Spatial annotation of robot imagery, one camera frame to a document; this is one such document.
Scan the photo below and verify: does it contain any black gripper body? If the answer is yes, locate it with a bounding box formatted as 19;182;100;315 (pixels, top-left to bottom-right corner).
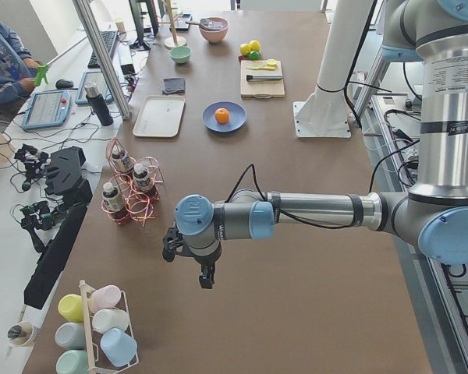
162;226;187;263

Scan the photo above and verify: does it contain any orange tangerine fruit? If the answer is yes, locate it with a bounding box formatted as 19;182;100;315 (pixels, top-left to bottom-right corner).
214;108;230;125

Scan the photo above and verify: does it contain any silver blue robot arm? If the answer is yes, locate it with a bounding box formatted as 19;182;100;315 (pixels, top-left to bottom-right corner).
162;189;407;289
380;1;468;265

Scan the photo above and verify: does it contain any blue round plate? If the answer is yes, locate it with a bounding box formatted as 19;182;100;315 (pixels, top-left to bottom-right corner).
202;101;246;133

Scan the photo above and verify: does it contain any tea bottle front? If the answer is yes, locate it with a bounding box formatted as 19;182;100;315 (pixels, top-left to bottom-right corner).
133;163;158;201

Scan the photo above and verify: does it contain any tea bottle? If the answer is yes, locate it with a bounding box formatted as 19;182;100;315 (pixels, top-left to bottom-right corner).
111;148;134;175
102;182;131;225
133;163;158;201

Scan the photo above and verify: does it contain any tea bottle back left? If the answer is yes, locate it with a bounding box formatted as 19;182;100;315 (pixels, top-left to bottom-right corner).
102;182;131;225

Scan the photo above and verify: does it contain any pink cup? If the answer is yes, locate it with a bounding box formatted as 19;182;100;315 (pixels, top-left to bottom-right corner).
88;284;122;313

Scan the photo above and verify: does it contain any tea bottle back right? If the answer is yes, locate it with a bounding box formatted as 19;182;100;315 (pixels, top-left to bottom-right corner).
111;148;134;175

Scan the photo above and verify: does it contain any white cup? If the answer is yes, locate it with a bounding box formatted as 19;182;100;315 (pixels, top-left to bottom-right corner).
92;309;129;333

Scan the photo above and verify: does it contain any light blue cup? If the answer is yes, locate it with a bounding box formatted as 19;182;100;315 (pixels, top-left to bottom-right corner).
100;327;137;367

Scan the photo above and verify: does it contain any yellow cup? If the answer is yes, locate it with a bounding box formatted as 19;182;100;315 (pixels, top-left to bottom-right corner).
58;294;83;323

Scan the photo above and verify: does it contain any cream rabbit tray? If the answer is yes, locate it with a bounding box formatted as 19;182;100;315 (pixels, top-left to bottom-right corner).
133;95;185;138

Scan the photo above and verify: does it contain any grey cup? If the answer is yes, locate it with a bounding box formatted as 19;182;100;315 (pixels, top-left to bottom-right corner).
55;322;86;350

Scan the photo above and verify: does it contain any mint green cup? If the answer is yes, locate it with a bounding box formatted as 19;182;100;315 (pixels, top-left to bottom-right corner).
55;350;89;374

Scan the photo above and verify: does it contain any grey folded cloth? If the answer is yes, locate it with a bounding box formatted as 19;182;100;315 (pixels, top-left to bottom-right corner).
162;77;186;95

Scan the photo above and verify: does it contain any black thermos bottle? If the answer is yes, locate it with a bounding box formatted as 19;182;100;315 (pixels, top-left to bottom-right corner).
84;81;114;126

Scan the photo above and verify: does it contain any bamboo cutting board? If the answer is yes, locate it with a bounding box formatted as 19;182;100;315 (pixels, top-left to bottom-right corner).
240;60;285;98

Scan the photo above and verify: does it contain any steel muddler with black tip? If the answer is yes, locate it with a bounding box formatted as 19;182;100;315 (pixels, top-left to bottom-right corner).
246;74;283;83

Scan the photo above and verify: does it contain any teach pendant tablet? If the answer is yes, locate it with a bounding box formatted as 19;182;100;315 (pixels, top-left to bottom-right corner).
21;90;71;130
75;70;113;106

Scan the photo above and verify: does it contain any mint green bowl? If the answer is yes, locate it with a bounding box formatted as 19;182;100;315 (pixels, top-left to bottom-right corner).
169;46;191;65

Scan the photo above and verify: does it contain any black computer mouse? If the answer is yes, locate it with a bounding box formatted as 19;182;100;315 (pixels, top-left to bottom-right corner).
55;79;74;90

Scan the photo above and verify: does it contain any lemon slice lower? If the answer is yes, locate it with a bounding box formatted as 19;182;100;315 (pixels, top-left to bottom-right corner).
253;61;266;69

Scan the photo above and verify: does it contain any lemon slice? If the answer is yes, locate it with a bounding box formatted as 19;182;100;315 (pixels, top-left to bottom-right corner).
253;61;266;69
265;58;278;67

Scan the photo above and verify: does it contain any yellow plastic knife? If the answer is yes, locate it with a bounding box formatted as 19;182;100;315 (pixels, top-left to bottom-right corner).
246;64;276;71

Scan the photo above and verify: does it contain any green lime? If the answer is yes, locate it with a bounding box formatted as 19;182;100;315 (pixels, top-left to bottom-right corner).
248;51;260;61

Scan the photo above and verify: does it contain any lemon slice upper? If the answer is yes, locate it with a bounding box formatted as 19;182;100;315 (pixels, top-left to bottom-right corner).
265;58;278;67

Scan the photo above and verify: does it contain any yellow lemon lower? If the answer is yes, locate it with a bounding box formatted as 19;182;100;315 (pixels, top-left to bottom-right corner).
239;44;251;56

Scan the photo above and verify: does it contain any yellow lemon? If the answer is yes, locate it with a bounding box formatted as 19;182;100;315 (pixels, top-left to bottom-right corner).
239;44;251;56
248;40;261;52

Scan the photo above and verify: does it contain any pink bowl of ice cubes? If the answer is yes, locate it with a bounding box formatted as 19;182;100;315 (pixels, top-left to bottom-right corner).
199;17;229;44

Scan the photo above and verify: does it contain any yellow lemon upper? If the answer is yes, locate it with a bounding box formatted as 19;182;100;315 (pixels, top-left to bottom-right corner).
248;40;261;52

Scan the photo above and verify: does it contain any black keyboard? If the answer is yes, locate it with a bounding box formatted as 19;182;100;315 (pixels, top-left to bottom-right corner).
87;30;119;69

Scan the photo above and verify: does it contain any metal scoop in ice bowl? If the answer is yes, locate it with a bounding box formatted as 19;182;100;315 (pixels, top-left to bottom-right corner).
186;18;224;30

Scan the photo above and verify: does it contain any person in blue sweater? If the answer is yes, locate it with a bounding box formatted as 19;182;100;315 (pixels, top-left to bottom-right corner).
0;20;38;105

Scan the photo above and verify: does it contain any copper wire bottle rack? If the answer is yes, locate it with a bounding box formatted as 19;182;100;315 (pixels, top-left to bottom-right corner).
101;137;164;225

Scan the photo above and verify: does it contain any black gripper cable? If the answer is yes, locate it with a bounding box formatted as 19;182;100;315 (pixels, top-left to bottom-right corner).
225;163;399;229

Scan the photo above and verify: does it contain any white wire cup rack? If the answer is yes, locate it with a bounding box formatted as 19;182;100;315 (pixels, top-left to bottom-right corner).
79;280;140;373

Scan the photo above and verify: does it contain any black gripper mount bracket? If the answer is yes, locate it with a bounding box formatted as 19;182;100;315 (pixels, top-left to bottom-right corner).
45;146;93;209

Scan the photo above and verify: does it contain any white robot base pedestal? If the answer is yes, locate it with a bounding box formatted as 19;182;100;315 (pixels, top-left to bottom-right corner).
293;0;376;139

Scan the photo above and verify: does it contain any aluminium frame post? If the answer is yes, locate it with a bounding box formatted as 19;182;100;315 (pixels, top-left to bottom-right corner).
73;0;131;120

